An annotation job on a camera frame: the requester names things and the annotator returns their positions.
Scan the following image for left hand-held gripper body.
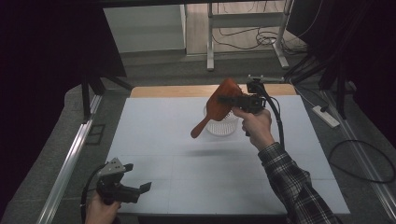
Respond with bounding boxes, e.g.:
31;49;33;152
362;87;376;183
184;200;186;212
96;157;141;206

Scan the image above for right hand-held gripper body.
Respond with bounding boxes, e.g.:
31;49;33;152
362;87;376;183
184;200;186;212
237;74;285;115

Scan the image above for brown wooden scoop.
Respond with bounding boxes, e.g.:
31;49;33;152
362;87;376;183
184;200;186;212
190;77;244;140

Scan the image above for white plastic mesh basket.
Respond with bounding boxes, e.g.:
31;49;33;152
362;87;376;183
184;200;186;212
203;105;240;137

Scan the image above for person's left hand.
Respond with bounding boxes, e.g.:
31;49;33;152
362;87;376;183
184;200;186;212
85;190;122;224

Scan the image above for person's right hand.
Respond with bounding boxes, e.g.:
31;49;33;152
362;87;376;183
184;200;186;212
232;106;276;152

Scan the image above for white table mat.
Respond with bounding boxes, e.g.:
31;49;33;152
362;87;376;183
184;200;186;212
105;94;351;217

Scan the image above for wooden table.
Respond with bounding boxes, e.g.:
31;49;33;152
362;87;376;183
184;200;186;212
129;83;297;99

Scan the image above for white power strip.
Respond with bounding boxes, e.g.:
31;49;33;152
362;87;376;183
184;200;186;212
312;105;341;129

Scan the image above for black metal stand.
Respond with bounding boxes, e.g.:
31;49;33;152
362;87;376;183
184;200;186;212
318;60;359;120
79;74;135;124

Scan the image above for white cabinet panel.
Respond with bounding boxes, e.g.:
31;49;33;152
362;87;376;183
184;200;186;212
103;4;187;54

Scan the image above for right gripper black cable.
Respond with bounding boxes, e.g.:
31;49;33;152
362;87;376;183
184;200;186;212
255;83;286;151

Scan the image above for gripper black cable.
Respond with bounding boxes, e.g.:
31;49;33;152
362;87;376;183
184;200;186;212
79;162;108;224
255;83;286;151

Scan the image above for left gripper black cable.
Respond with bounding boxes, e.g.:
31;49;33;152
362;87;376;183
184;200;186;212
79;162;108;224

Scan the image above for white power strip cable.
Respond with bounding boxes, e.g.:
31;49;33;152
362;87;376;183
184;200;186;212
291;83;318;108

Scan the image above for aluminium rail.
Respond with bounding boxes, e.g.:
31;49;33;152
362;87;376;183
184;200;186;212
36;94;104;224
320;90;396;222

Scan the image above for tangled black floor cables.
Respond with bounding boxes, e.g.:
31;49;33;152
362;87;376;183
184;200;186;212
212;26;309;56

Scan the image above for white metal desk frame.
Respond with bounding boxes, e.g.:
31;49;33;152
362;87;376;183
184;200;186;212
205;0;295;72

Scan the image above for black looped floor cable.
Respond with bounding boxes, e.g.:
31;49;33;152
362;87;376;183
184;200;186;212
328;139;396;185

